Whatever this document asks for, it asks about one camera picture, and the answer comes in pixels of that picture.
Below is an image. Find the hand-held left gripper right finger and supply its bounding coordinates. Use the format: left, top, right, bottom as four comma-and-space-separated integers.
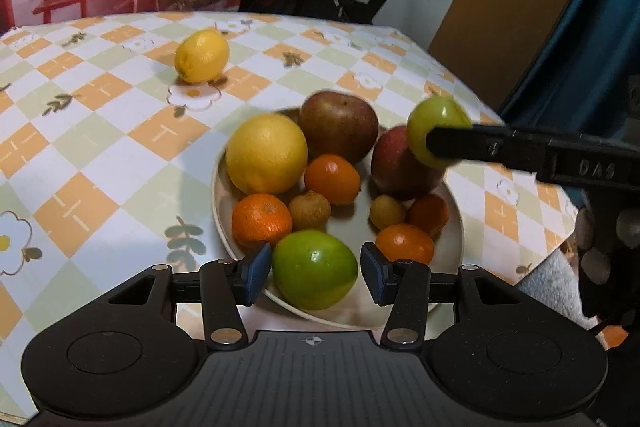
360, 241, 523, 351

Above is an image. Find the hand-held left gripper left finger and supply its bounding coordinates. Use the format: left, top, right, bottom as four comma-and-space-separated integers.
107, 242, 273, 351

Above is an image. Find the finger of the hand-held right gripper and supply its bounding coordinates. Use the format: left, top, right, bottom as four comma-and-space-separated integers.
426, 123, 552, 181

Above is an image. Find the orange mandarin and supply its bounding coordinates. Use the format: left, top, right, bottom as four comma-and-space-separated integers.
231, 193, 294, 250
405, 193, 450, 239
375, 223, 435, 266
304, 154, 362, 206

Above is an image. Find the white plate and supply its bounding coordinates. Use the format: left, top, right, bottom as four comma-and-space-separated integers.
210, 107, 466, 325

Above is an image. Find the small green apple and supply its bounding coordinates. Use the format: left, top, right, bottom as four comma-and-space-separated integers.
406, 95, 473, 168

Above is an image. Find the large green apple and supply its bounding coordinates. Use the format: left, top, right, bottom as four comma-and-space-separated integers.
271, 229, 359, 311

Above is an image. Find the brown longan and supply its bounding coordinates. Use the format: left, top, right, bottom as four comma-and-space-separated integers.
288, 190, 332, 232
369, 194, 407, 230

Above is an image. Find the bright red apple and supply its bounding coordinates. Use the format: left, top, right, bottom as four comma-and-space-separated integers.
370, 125, 447, 202

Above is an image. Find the large yellow citrus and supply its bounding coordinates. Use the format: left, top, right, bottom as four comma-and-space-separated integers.
225, 113, 309, 196

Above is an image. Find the dark red apple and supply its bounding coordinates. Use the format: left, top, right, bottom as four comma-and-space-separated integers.
298, 91, 379, 166

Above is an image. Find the small yellow lemon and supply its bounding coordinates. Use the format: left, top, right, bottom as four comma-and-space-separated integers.
174, 29, 231, 84

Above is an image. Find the person's right hand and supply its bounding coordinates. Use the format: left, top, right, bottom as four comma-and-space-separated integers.
574, 189, 640, 338

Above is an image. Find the grey fuzzy cloth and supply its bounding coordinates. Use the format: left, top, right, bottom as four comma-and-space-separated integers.
517, 249, 586, 333

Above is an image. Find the dark teal cloth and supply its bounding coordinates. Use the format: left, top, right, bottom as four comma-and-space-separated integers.
497, 0, 640, 142

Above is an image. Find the brown wooden door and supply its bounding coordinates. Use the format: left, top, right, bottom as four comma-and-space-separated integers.
427, 0, 612, 110

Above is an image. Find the checked flower tablecloth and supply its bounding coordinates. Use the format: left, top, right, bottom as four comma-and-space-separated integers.
0, 9, 581, 423

